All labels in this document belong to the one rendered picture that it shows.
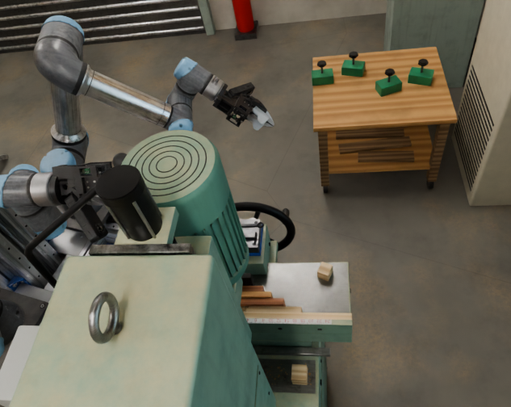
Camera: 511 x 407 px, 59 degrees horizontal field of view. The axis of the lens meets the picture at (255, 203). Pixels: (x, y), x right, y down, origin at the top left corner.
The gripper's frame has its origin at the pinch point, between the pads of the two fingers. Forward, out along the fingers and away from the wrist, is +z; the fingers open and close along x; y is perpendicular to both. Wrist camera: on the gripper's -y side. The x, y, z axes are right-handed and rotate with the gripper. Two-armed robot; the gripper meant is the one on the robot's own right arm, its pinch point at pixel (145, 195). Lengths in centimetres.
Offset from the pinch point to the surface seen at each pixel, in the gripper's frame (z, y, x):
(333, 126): 41, 5, 130
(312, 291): 33, -33, 26
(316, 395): 33, -57, 14
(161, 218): 14.6, 2.0, -28.5
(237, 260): 19.9, -13.3, -4.5
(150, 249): 14.2, -1.4, -32.7
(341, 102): 45, 16, 143
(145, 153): 8.0, 10.3, -16.2
